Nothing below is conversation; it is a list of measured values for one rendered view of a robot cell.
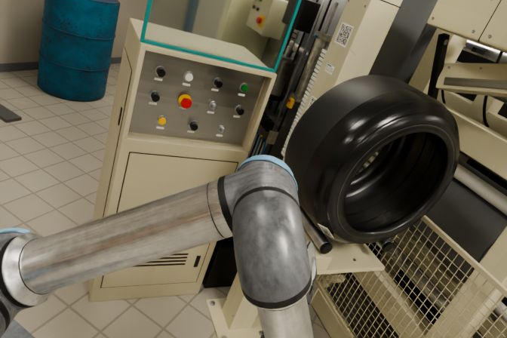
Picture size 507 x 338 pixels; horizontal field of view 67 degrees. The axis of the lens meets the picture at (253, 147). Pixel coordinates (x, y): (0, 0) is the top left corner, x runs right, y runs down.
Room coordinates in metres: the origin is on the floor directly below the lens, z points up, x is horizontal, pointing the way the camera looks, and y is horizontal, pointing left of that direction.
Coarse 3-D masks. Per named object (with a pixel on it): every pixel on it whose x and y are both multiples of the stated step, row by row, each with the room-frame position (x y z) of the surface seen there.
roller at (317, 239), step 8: (304, 216) 1.17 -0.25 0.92; (304, 224) 1.14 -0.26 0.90; (312, 224) 1.13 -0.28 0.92; (312, 232) 1.10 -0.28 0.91; (320, 232) 1.09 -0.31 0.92; (312, 240) 1.08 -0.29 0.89; (320, 240) 1.06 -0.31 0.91; (328, 240) 1.07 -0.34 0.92; (320, 248) 1.04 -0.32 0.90; (328, 248) 1.05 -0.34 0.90
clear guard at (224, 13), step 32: (160, 0) 1.32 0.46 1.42; (192, 0) 1.38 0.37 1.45; (224, 0) 1.43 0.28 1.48; (256, 0) 1.49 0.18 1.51; (288, 0) 1.56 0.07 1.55; (160, 32) 1.33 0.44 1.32; (192, 32) 1.39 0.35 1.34; (224, 32) 1.45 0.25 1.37; (256, 32) 1.51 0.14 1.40; (288, 32) 1.57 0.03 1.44; (256, 64) 1.53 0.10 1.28
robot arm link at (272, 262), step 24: (264, 192) 0.54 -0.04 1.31; (240, 216) 0.51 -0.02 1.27; (264, 216) 0.49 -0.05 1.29; (288, 216) 0.51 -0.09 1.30; (240, 240) 0.48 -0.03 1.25; (264, 240) 0.47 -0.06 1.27; (288, 240) 0.48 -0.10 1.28; (240, 264) 0.47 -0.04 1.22; (264, 264) 0.45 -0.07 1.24; (288, 264) 0.46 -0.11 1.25; (264, 288) 0.44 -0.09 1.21; (288, 288) 0.44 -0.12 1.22; (264, 312) 0.46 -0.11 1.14; (288, 312) 0.46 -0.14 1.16; (288, 336) 0.46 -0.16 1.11; (312, 336) 0.50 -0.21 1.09
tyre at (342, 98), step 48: (336, 96) 1.17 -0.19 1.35; (384, 96) 1.12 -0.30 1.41; (288, 144) 1.18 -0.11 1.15; (336, 144) 1.02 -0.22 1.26; (384, 144) 1.03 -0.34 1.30; (432, 144) 1.35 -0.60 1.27; (336, 192) 1.00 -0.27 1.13; (384, 192) 1.38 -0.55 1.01; (432, 192) 1.22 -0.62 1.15; (336, 240) 1.09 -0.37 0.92
